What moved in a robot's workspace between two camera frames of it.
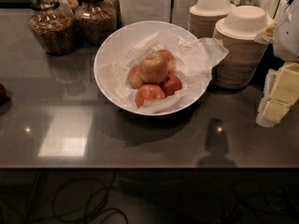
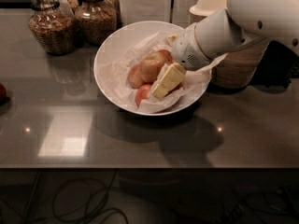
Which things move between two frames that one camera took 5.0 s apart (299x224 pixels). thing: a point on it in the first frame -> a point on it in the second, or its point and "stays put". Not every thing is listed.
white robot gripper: [288, 37] -> [186, 50]
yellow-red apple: [153, 67] stays put
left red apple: [135, 77] stays put
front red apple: [148, 92] stays put
